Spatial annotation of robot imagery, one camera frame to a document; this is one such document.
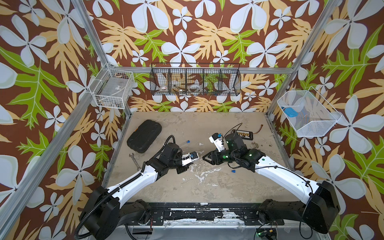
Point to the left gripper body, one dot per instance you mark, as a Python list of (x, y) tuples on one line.
[(176, 163)]

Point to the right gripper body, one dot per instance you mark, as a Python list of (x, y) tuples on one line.
[(228, 156)]

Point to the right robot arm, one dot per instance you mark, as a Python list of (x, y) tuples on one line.
[(317, 204)]

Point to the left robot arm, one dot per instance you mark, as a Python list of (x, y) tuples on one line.
[(106, 208)]

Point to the metal wrench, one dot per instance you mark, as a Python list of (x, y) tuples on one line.
[(132, 156)]

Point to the black tool case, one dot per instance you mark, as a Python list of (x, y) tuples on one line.
[(143, 137)]

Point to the blue item in basket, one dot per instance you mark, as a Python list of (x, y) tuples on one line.
[(290, 112)]

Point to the white mesh basket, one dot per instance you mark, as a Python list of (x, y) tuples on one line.
[(316, 115)]

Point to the clear plastic box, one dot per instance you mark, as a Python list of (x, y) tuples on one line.
[(114, 87)]

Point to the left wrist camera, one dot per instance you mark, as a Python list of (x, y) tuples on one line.
[(189, 158)]

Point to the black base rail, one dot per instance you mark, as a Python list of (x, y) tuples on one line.
[(204, 214)]

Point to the black wire basket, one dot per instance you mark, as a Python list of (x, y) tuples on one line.
[(195, 79)]

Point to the white wire basket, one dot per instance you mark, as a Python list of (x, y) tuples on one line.
[(97, 85)]

